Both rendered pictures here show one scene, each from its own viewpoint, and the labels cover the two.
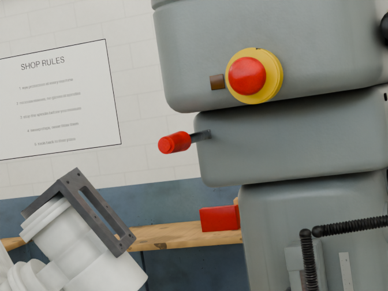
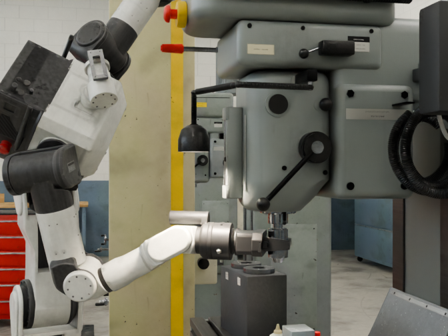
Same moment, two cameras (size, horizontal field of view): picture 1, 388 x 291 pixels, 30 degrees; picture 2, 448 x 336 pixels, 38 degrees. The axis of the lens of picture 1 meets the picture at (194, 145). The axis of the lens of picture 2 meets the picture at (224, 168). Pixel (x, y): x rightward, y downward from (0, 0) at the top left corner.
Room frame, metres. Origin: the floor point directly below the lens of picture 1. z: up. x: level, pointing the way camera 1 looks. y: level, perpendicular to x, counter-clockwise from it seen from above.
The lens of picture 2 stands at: (0.07, -1.38, 1.41)
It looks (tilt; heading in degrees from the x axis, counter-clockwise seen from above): 0 degrees down; 58
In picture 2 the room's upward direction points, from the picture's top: straight up
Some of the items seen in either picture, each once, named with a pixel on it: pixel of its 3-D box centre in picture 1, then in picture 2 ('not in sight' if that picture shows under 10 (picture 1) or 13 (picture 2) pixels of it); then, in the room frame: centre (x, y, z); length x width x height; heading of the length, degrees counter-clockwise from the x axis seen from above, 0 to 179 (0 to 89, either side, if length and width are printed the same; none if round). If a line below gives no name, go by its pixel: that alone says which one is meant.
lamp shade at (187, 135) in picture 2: not in sight; (193, 138); (0.79, -0.11, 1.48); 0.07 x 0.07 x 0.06
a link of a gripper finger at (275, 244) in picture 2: not in sight; (276, 245); (0.97, -0.18, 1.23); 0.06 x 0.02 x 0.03; 138
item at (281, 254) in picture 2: not in sight; (278, 244); (1.00, -0.15, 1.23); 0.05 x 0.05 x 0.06
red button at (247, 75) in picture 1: (248, 75); (171, 13); (0.76, -0.07, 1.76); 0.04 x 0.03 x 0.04; 70
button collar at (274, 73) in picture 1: (254, 75); (181, 14); (0.78, -0.07, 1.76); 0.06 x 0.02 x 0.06; 70
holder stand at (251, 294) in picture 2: not in sight; (252, 299); (1.15, 0.17, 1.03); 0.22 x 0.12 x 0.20; 77
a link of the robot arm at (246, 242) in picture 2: not in sight; (239, 243); (0.93, -0.09, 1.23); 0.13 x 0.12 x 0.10; 48
